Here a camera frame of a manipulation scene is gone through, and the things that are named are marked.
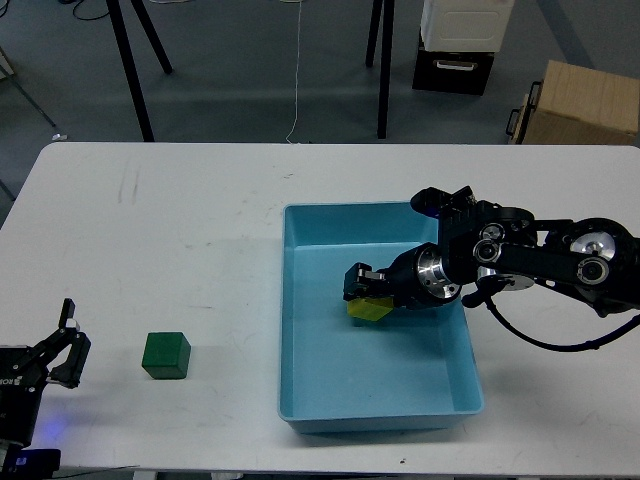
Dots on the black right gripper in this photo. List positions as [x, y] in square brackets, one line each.
[414, 280]

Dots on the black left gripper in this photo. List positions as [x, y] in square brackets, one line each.
[24, 368]

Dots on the yellow wooden block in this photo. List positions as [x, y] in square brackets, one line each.
[370, 309]

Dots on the green wooden block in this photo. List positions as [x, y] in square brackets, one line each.
[166, 355]

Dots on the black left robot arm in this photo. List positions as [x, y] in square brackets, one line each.
[18, 417]

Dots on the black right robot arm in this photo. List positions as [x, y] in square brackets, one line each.
[594, 261]

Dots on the light blue plastic box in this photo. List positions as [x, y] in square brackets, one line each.
[410, 370]

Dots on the white storage box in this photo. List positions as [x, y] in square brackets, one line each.
[464, 26]

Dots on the cardboard box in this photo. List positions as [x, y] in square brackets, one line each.
[575, 105]

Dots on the black stand right legs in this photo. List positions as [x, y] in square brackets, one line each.
[380, 34]

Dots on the black metal handle frame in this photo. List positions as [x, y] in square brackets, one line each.
[519, 117]

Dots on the black crate with handle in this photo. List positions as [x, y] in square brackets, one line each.
[452, 72]

